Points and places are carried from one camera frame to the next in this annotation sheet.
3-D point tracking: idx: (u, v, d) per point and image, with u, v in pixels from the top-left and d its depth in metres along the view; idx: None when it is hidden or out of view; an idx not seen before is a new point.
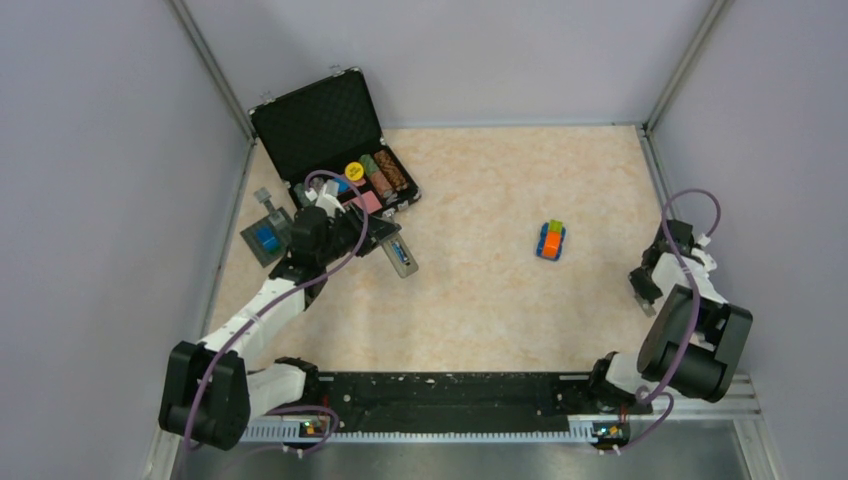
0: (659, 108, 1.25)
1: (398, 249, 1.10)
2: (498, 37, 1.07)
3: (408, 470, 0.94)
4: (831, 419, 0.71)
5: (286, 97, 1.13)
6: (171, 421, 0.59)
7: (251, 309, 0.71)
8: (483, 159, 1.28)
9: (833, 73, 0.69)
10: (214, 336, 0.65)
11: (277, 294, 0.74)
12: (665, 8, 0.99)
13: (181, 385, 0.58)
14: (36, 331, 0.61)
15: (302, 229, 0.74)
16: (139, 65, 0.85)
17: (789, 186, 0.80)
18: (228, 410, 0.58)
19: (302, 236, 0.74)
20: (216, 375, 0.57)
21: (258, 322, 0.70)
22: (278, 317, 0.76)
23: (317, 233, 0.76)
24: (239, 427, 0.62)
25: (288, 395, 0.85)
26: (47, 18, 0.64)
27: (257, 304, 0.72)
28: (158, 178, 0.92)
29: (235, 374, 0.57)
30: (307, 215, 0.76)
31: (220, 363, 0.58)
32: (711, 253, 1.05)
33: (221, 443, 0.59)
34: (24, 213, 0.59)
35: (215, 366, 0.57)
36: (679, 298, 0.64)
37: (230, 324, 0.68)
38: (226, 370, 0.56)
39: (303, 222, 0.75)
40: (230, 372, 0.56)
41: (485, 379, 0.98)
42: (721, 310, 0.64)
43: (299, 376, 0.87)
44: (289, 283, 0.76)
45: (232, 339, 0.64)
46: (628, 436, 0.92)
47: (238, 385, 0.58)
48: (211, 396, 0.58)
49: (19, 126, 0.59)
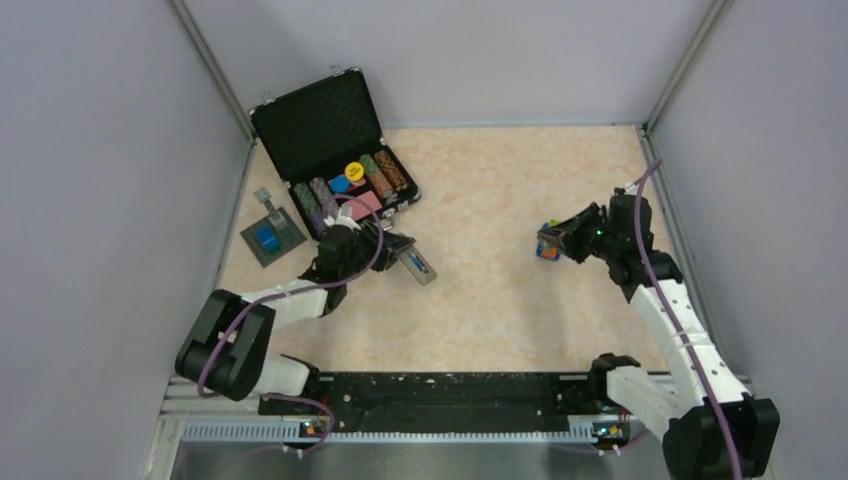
0: (659, 108, 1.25)
1: (416, 259, 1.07)
2: (498, 37, 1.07)
3: (408, 470, 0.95)
4: (831, 420, 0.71)
5: (286, 97, 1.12)
6: (185, 368, 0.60)
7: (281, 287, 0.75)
8: (483, 158, 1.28)
9: (834, 74, 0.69)
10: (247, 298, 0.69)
11: (302, 284, 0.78)
12: (665, 8, 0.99)
13: (208, 329, 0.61)
14: (36, 332, 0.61)
15: (330, 245, 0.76)
16: (138, 66, 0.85)
17: (788, 187, 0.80)
18: (249, 357, 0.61)
19: (329, 252, 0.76)
20: (248, 321, 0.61)
21: (287, 297, 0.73)
22: (299, 309, 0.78)
23: (343, 249, 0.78)
24: (249, 386, 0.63)
25: (288, 388, 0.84)
26: (47, 19, 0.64)
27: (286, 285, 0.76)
28: (158, 178, 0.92)
29: (265, 322, 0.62)
30: (337, 232, 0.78)
31: (253, 310, 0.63)
32: (712, 253, 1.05)
33: (231, 393, 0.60)
34: (25, 216, 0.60)
35: (248, 311, 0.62)
36: (709, 427, 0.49)
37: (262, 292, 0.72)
38: (260, 316, 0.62)
39: (331, 238, 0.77)
40: (263, 318, 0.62)
41: (485, 379, 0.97)
42: (745, 410, 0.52)
43: (303, 371, 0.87)
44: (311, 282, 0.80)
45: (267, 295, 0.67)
46: (627, 436, 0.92)
47: (264, 335, 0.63)
48: (234, 344, 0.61)
49: (19, 127, 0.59)
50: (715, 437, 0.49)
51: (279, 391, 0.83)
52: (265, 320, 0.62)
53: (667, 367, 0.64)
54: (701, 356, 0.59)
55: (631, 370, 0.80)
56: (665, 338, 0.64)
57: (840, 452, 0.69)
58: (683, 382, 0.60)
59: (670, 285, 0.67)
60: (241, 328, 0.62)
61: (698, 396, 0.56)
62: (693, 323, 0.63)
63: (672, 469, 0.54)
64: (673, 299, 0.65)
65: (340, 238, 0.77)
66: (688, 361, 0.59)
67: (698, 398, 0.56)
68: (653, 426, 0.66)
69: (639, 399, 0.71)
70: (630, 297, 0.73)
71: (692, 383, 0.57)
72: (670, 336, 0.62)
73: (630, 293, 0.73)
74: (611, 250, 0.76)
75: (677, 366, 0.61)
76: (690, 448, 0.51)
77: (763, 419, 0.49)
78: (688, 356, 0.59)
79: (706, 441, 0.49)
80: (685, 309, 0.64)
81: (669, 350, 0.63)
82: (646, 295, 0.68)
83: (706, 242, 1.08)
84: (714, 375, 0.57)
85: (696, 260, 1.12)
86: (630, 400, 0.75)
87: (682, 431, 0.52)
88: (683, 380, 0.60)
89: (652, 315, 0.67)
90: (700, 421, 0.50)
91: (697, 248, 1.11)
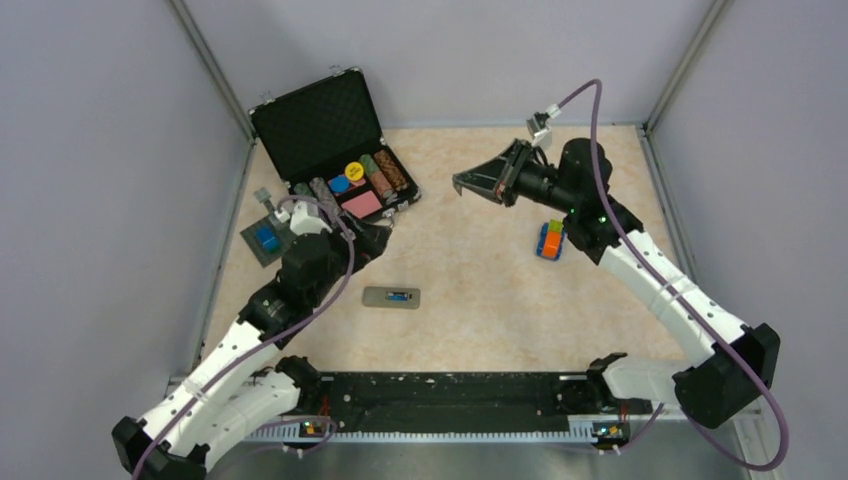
0: (659, 108, 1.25)
1: (395, 295, 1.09)
2: (497, 37, 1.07)
3: (408, 470, 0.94)
4: (830, 419, 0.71)
5: (286, 97, 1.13)
6: None
7: (197, 382, 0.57)
8: (483, 158, 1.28)
9: (832, 74, 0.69)
10: (157, 414, 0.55)
11: (237, 354, 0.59)
12: (665, 8, 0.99)
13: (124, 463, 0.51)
14: (37, 333, 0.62)
15: (294, 261, 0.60)
16: (138, 67, 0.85)
17: (788, 187, 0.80)
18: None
19: (293, 276, 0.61)
20: (150, 468, 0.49)
21: (205, 399, 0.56)
22: (245, 376, 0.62)
23: (310, 267, 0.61)
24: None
25: (278, 407, 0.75)
26: (48, 21, 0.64)
27: (205, 372, 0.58)
28: (158, 178, 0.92)
29: (168, 466, 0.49)
30: (304, 248, 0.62)
31: (155, 454, 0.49)
32: (713, 253, 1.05)
33: None
34: (25, 217, 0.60)
35: (147, 458, 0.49)
36: (728, 374, 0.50)
37: (175, 398, 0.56)
38: (157, 465, 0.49)
39: (298, 252, 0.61)
40: (161, 467, 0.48)
41: (485, 379, 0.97)
42: (747, 343, 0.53)
43: (289, 398, 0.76)
44: (253, 336, 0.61)
45: (168, 426, 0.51)
46: (627, 436, 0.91)
47: (181, 472, 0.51)
48: None
49: (21, 130, 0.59)
50: (734, 382, 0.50)
51: (266, 417, 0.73)
52: (168, 466, 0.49)
53: (661, 320, 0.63)
54: (692, 302, 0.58)
55: (620, 361, 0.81)
56: (651, 293, 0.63)
57: (839, 451, 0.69)
58: (682, 332, 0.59)
59: (636, 238, 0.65)
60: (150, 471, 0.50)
61: (706, 346, 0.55)
62: (672, 271, 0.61)
63: (694, 417, 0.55)
64: (646, 251, 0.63)
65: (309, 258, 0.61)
66: (682, 310, 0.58)
67: (706, 347, 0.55)
68: (662, 393, 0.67)
69: (638, 378, 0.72)
70: (596, 260, 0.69)
71: (696, 334, 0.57)
72: (658, 291, 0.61)
73: (595, 256, 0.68)
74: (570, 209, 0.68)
75: (672, 318, 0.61)
76: (709, 395, 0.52)
77: (768, 345, 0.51)
78: (680, 306, 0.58)
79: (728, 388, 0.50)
80: (659, 259, 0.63)
81: (658, 304, 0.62)
82: (617, 256, 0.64)
83: (707, 242, 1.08)
84: (711, 317, 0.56)
85: (696, 260, 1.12)
86: (631, 386, 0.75)
87: (699, 384, 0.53)
88: (680, 328, 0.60)
89: (629, 273, 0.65)
90: (718, 370, 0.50)
91: (697, 248, 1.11)
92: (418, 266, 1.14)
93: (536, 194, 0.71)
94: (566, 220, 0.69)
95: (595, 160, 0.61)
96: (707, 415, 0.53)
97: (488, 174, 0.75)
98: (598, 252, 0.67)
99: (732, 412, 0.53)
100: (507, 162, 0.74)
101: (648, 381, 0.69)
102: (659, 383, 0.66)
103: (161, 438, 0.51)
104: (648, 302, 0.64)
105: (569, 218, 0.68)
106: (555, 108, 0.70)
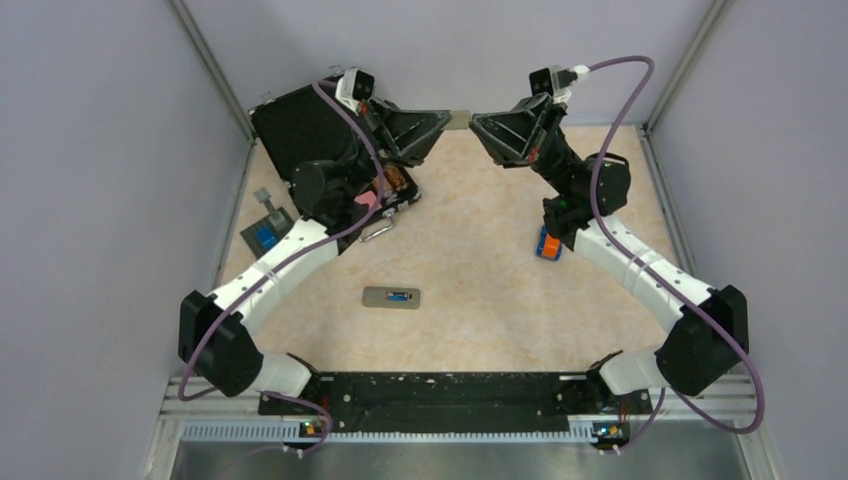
0: (659, 108, 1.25)
1: (395, 296, 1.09)
2: (498, 36, 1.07)
3: (408, 470, 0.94)
4: (831, 419, 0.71)
5: (286, 97, 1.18)
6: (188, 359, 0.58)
7: (267, 263, 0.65)
8: (483, 159, 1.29)
9: (833, 73, 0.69)
10: (227, 288, 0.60)
11: (303, 243, 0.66)
12: (665, 9, 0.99)
13: (190, 337, 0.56)
14: (36, 332, 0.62)
15: (311, 197, 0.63)
16: (138, 67, 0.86)
17: (786, 186, 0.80)
18: (234, 367, 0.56)
19: (317, 207, 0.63)
20: (218, 336, 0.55)
21: (274, 278, 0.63)
22: (307, 266, 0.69)
23: (325, 200, 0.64)
24: (252, 383, 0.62)
25: (288, 387, 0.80)
26: (48, 22, 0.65)
27: (275, 257, 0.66)
28: (157, 177, 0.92)
29: (236, 338, 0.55)
30: (308, 182, 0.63)
31: (224, 324, 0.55)
32: (712, 253, 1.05)
33: (224, 386, 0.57)
34: (23, 221, 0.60)
35: (219, 326, 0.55)
36: (697, 334, 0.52)
37: (245, 277, 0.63)
38: (228, 334, 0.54)
39: (306, 189, 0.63)
40: (232, 336, 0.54)
41: (485, 380, 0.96)
42: (716, 305, 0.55)
43: (302, 374, 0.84)
44: (320, 233, 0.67)
45: (240, 299, 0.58)
46: (627, 436, 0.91)
47: (241, 350, 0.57)
48: (210, 354, 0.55)
49: (19, 131, 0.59)
50: (704, 341, 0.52)
51: (278, 390, 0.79)
52: (236, 338, 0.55)
53: (636, 295, 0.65)
54: (659, 271, 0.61)
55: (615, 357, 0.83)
56: (621, 269, 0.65)
57: (837, 451, 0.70)
58: (655, 303, 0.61)
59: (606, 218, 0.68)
60: (215, 341, 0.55)
61: (674, 308, 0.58)
62: (640, 246, 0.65)
63: (679, 388, 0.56)
64: (613, 229, 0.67)
65: (323, 187, 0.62)
66: (651, 280, 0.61)
67: (675, 309, 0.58)
68: (652, 377, 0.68)
69: (628, 368, 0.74)
70: (573, 246, 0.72)
71: (664, 299, 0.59)
72: (626, 265, 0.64)
73: (569, 241, 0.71)
74: (577, 210, 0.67)
75: (644, 289, 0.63)
76: (686, 359, 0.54)
77: (733, 303, 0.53)
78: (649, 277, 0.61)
79: (697, 347, 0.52)
80: (627, 236, 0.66)
81: (630, 278, 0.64)
82: (588, 238, 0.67)
83: (705, 242, 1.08)
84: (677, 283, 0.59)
85: (695, 261, 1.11)
86: (624, 380, 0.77)
87: (674, 347, 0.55)
88: (654, 299, 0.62)
89: (599, 252, 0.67)
90: (688, 331, 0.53)
91: (697, 248, 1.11)
92: (418, 266, 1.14)
93: (545, 170, 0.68)
94: (551, 210, 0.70)
95: (596, 173, 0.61)
96: (687, 380, 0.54)
97: (513, 129, 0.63)
98: (572, 237, 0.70)
99: (714, 377, 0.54)
100: (535, 123, 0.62)
101: (638, 373, 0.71)
102: (650, 369, 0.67)
103: (233, 309, 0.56)
104: (621, 280, 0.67)
105: (558, 211, 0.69)
106: (584, 70, 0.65)
